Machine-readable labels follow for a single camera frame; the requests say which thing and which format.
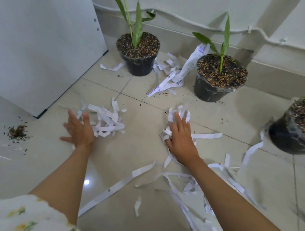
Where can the person's left hand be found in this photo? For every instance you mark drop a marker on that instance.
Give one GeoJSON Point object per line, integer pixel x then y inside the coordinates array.
{"type": "Point", "coordinates": [82, 135]}

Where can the person's right hand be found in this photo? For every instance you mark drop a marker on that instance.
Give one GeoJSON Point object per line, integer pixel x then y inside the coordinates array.
{"type": "Point", "coordinates": [182, 145]}

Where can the heap of shredded paper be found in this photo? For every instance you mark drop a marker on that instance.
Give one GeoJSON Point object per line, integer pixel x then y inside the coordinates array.
{"type": "Point", "coordinates": [102, 111]}

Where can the black potted plant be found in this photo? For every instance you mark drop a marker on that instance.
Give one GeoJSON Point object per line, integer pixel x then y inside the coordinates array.
{"type": "Point", "coordinates": [286, 135]}
{"type": "Point", "coordinates": [138, 64]}
{"type": "Point", "coordinates": [207, 90]}

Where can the person's right forearm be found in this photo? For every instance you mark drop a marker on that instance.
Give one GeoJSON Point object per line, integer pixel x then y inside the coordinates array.
{"type": "Point", "coordinates": [226, 202]}

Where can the person's left forearm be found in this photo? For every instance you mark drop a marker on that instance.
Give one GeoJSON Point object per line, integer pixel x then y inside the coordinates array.
{"type": "Point", "coordinates": [64, 183]}

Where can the grey tiled floor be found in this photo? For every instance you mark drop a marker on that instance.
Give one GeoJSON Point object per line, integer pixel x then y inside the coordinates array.
{"type": "Point", "coordinates": [143, 147]}

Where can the spilled soil husks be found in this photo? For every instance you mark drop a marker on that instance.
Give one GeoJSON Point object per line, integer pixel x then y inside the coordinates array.
{"type": "Point", "coordinates": [17, 132]}

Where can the white cabinet side panel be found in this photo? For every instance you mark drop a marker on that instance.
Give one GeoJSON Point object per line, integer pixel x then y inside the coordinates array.
{"type": "Point", "coordinates": [47, 59]}

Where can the white floral shirt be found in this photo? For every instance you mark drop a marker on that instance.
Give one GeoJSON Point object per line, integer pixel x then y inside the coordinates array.
{"type": "Point", "coordinates": [23, 214]}

